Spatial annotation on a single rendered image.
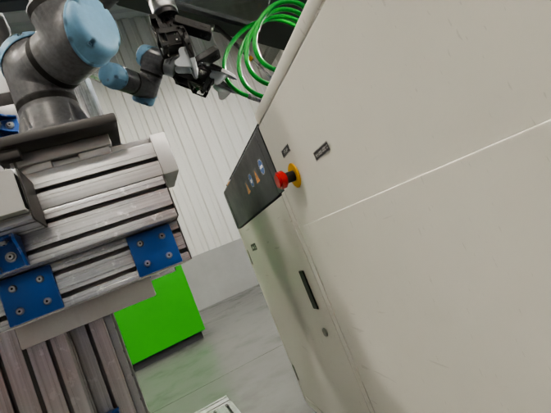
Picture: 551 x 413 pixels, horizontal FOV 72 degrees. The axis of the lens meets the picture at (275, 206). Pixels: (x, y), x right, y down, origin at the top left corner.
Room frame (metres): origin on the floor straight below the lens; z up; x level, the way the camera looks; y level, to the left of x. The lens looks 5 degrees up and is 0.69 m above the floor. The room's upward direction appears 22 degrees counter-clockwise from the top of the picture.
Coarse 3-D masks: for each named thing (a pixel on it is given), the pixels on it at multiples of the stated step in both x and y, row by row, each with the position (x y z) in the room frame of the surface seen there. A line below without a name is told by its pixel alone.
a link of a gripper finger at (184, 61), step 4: (180, 48) 1.04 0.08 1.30; (184, 48) 1.04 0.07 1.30; (180, 52) 1.04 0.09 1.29; (184, 52) 1.04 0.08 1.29; (180, 56) 1.04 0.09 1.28; (184, 56) 1.04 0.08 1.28; (188, 56) 1.04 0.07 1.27; (176, 60) 1.03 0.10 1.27; (180, 60) 1.04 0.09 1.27; (184, 60) 1.04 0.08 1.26; (188, 60) 1.04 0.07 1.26; (192, 60) 1.04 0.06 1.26; (176, 64) 1.03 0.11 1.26; (180, 64) 1.03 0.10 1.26; (184, 64) 1.04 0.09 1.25; (188, 64) 1.04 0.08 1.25; (192, 64) 1.04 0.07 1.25; (196, 64) 1.05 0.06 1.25; (192, 68) 1.05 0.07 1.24; (196, 68) 1.05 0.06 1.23; (196, 72) 1.05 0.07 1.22; (196, 76) 1.06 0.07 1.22
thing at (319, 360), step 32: (256, 224) 1.21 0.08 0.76; (288, 224) 0.91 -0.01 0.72; (256, 256) 1.39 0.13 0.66; (288, 256) 1.02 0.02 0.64; (288, 288) 1.14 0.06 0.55; (320, 288) 0.88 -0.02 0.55; (288, 320) 1.29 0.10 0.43; (320, 320) 0.97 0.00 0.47; (288, 352) 1.49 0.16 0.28; (320, 352) 1.07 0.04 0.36; (320, 384) 1.21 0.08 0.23; (352, 384) 0.92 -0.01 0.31
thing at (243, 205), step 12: (252, 144) 0.94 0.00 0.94; (252, 156) 0.98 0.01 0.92; (240, 168) 1.13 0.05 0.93; (252, 168) 1.02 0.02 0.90; (264, 168) 0.92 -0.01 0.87; (240, 180) 1.19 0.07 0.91; (264, 180) 0.96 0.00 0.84; (228, 192) 1.42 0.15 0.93; (240, 192) 1.24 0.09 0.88; (252, 192) 1.11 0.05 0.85; (264, 192) 1.00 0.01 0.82; (276, 192) 0.90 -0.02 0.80; (240, 204) 1.31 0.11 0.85; (252, 204) 1.16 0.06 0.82; (264, 204) 1.04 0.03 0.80; (240, 216) 1.38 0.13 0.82; (252, 216) 1.22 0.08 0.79
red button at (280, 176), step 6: (288, 168) 0.77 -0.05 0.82; (294, 168) 0.74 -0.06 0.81; (276, 174) 0.75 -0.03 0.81; (282, 174) 0.73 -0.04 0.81; (288, 174) 0.74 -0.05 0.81; (294, 174) 0.75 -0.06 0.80; (276, 180) 0.75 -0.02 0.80; (282, 180) 0.73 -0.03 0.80; (288, 180) 0.74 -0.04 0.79; (294, 180) 0.75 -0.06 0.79; (300, 180) 0.74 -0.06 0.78; (282, 186) 0.74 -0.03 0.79
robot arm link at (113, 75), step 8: (112, 64) 1.08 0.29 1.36; (96, 72) 1.12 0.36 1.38; (104, 72) 1.09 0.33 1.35; (112, 72) 1.08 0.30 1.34; (120, 72) 1.09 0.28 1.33; (128, 72) 1.13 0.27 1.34; (136, 72) 1.17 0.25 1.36; (96, 80) 1.15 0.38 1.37; (104, 80) 1.09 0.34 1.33; (112, 80) 1.09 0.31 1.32; (120, 80) 1.10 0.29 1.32; (128, 80) 1.13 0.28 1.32; (136, 80) 1.16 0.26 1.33; (112, 88) 1.13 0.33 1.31; (120, 88) 1.13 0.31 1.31; (128, 88) 1.15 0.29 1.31; (136, 88) 1.17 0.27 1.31
